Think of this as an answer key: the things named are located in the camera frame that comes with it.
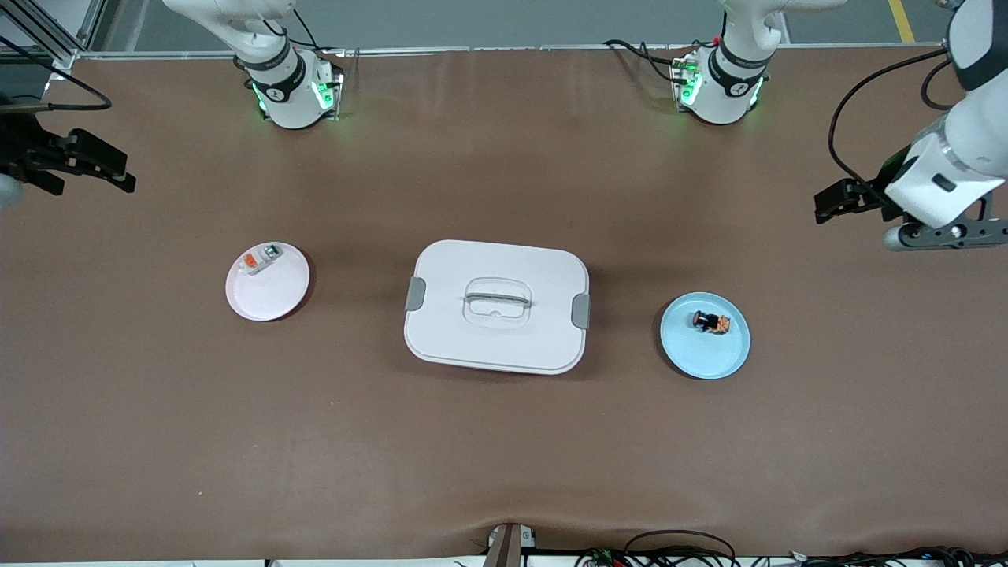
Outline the metal table edge bracket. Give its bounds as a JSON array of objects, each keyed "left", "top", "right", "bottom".
[{"left": 484, "top": 523, "right": 538, "bottom": 567}]

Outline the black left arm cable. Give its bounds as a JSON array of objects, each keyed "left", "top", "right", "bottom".
[{"left": 827, "top": 46, "right": 958, "bottom": 187}]

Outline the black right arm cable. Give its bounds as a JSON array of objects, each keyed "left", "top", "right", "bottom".
[{"left": 0, "top": 35, "right": 113, "bottom": 113}]

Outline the white circuit breaker orange lever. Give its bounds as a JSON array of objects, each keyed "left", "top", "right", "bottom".
[{"left": 239, "top": 244, "right": 283, "bottom": 276}]

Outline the black looped cable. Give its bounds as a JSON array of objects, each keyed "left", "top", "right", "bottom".
[{"left": 624, "top": 529, "right": 738, "bottom": 567}]

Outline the white lidded storage box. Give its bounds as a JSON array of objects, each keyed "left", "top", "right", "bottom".
[{"left": 403, "top": 239, "right": 591, "bottom": 376}]

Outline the black cable bundle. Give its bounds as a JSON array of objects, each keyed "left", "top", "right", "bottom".
[{"left": 573, "top": 545, "right": 1008, "bottom": 567}]

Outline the pink round plate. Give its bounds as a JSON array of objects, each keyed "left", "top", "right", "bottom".
[{"left": 225, "top": 241, "right": 311, "bottom": 322}]

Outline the aluminium frame profile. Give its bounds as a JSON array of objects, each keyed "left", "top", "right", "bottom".
[{"left": 0, "top": 0, "right": 108, "bottom": 69}]

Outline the blue round plate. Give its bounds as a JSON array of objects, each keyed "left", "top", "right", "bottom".
[{"left": 659, "top": 291, "right": 751, "bottom": 380}]

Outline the black base cable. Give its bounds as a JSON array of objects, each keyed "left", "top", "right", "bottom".
[
  {"left": 291, "top": 8, "right": 347, "bottom": 57},
  {"left": 602, "top": 39, "right": 680, "bottom": 84}
]

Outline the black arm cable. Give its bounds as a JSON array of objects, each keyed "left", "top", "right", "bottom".
[
  {"left": 0, "top": 35, "right": 113, "bottom": 113},
  {"left": 827, "top": 46, "right": 958, "bottom": 187}
]

